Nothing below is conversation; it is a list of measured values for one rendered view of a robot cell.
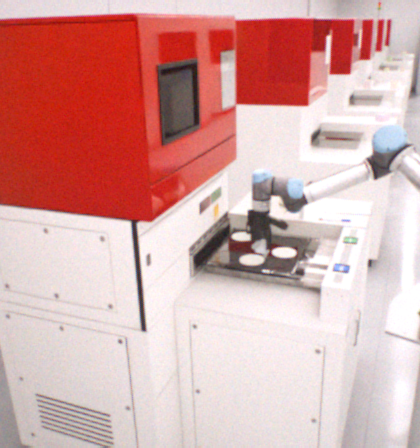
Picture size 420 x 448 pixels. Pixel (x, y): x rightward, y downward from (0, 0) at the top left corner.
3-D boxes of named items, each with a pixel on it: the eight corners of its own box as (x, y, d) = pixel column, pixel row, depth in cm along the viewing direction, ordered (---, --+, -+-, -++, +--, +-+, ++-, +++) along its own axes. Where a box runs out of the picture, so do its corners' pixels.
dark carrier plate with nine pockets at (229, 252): (206, 261, 201) (206, 260, 200) (234, 230, 230) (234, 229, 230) (289, 274, 188) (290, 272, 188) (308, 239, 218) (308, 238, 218)
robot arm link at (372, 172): (395, 151, 198) (280, 198, 205) (396, 136, 188) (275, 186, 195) (408, 174, 192) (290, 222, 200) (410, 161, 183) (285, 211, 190)
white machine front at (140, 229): (141, 331, 169) (130, 222, 154) (224, 239, 239) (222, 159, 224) (149, 332, 168) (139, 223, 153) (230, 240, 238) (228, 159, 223)
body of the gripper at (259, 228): (246, 235, 200) (245, 207, 195) (266, 232, 201) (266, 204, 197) (252, 242, 193) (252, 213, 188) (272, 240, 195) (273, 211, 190)
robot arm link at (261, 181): (270, 174, 182) (248, 172, 185) (270, 202, 186) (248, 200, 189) (276, 169, 189) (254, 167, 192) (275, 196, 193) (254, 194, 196)
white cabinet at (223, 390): (183, 468, 215) (173, 305, 185) (250, 343, 298) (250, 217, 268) (333, 515, 193) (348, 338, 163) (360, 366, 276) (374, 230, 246)
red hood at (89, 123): (-32, 200, 178) (-72, 21, 156) (96, 149, 248) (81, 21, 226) (153, 223, 152) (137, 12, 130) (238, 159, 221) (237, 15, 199)
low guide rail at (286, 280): (206, 272, 208) (206, 266, 206) (208, 270, 209) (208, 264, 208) (327, 291, 190) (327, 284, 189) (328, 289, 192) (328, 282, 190)
